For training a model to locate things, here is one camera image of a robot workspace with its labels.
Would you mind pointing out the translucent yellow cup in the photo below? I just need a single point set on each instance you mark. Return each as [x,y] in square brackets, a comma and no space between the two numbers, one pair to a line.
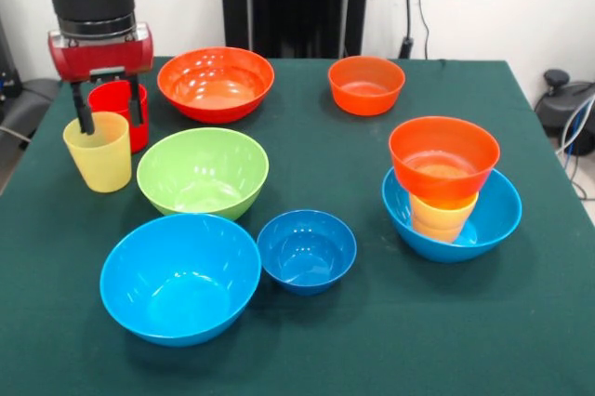
[100,163]

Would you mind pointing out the large blue bowl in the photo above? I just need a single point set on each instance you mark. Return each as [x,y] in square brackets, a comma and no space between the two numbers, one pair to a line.
[181,294]
[499,224]

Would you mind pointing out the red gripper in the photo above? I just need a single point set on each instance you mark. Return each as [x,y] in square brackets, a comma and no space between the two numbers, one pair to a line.
[102,56]

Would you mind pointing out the red cup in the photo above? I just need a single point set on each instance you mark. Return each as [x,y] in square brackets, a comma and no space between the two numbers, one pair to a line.
[111,101]

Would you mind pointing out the dark green tablecloth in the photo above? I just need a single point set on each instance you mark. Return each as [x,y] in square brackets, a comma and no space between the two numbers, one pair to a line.
[418,345]

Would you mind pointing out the large orange bowl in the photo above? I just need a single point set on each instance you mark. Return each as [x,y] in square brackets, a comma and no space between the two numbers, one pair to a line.
[214,94]

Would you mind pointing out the small plain orange bowl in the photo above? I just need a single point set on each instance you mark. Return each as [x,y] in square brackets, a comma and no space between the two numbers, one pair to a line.
[365,98]

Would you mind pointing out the stack of yellow cups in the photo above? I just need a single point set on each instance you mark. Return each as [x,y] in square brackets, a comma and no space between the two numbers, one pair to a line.
[439,224]

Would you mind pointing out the green bowl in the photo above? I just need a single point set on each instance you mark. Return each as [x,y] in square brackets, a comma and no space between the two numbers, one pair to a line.
[200,177]

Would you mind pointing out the small dark blue bowl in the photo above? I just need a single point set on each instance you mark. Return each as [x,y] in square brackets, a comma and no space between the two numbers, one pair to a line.
[307,256]

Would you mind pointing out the orange bowl with ringed bottom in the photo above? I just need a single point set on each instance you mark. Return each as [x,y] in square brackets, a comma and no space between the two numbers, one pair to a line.
[441,184]

